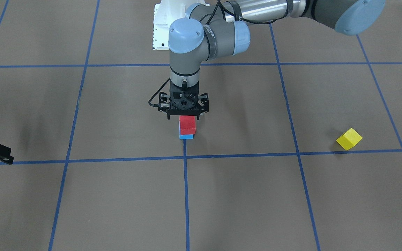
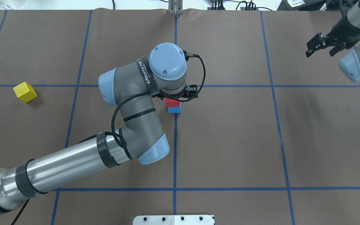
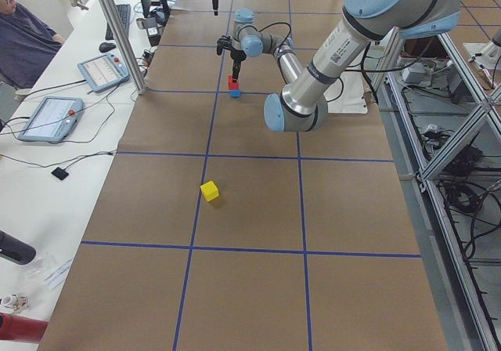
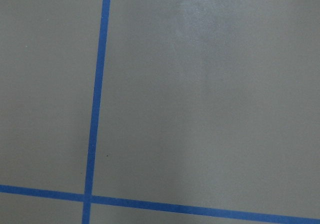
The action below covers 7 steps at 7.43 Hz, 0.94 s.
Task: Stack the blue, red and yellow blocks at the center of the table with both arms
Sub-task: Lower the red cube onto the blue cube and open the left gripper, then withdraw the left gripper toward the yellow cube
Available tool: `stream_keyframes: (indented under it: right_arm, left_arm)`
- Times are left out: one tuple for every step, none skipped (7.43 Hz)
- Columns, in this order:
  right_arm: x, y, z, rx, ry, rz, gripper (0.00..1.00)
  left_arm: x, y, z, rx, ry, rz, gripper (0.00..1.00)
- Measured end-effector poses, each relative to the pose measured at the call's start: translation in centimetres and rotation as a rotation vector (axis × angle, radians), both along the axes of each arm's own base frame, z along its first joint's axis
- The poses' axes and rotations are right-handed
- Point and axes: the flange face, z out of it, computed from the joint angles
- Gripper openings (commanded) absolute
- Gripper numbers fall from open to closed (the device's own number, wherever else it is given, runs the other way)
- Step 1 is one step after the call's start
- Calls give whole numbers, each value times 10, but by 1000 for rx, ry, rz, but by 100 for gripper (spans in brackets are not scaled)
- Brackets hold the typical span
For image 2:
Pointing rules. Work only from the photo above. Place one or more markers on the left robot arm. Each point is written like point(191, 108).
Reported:
point(44, 147)

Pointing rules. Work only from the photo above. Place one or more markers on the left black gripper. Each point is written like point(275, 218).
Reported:
point(191, 90)

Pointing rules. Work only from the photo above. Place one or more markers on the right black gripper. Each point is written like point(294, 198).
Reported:
point(343, 31)

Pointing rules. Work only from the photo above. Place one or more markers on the red wooden block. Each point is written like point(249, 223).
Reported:
point(170, 103)

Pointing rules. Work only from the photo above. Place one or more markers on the blue wooden block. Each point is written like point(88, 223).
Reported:
point(174, 109)

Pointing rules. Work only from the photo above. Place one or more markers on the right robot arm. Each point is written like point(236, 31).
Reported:
point(350, 63)

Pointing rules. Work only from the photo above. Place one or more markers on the aluminium frame post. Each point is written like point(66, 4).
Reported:
point(175, 7)

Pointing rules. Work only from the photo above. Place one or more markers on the yellow wooden block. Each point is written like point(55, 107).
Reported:
point(25, 92)

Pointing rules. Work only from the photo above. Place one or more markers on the white mount base plate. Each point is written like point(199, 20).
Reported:
point(174, 220)

